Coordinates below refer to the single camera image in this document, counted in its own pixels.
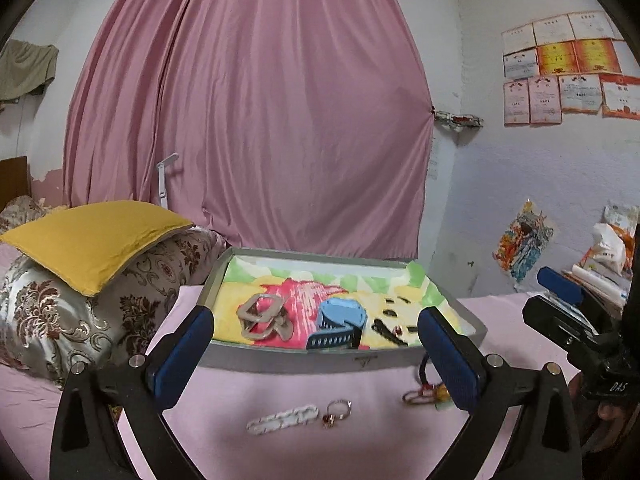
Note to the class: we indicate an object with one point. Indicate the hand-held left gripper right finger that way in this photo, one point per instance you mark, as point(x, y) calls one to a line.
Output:
point(450, 360)

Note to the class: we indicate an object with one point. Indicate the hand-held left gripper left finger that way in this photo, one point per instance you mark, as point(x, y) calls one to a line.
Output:
point(185, 355)

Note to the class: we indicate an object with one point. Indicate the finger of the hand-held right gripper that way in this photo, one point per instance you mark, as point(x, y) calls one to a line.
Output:
point(560, 285)
point(550, 317)

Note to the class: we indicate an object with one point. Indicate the grey metal tray box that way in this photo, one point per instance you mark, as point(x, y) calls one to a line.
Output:
point(300, 362)

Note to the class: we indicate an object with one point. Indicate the person's right hand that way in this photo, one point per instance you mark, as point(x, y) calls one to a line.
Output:
point(611, 411)

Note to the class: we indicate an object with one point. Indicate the stack of books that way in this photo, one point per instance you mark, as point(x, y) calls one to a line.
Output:
point(595, 285)

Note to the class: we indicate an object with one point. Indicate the white plastic bag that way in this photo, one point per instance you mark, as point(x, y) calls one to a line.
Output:
point(607, 250)

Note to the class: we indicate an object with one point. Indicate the black hair clip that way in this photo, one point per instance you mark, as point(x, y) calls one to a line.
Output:
point(381, 328)

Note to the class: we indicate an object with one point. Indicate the printed snack packet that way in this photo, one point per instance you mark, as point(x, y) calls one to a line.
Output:
point(622, 215)

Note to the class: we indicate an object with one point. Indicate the blue smartwatch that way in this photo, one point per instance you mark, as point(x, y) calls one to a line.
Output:
point(340, 312)

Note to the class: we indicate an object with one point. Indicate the floral satin pillow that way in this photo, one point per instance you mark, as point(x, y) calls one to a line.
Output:
point(50, 310)
point(20, 210)

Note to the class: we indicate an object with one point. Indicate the yellow pillow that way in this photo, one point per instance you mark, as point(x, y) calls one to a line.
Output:
point(90, 240)

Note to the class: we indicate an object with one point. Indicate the pink bed sheet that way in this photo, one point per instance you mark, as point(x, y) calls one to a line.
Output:
point(310, 450)

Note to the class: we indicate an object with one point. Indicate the white desk lamp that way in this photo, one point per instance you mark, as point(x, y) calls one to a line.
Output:
point(162, 185)

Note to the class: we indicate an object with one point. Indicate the wooden headboard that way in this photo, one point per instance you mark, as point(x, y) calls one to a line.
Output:
point(12, 180)

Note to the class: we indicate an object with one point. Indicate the pink curtain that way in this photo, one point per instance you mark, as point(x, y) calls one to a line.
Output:
point(250, 110)

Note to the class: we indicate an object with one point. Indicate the olive hanging cloth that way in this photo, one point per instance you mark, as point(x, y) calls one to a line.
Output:
point(25, 67)

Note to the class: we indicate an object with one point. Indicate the colourful figure wall poster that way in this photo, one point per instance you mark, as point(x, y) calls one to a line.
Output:
point(525, 245)

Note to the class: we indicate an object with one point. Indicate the group of wall certificates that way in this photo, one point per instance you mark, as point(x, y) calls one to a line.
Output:
point(565, 55)

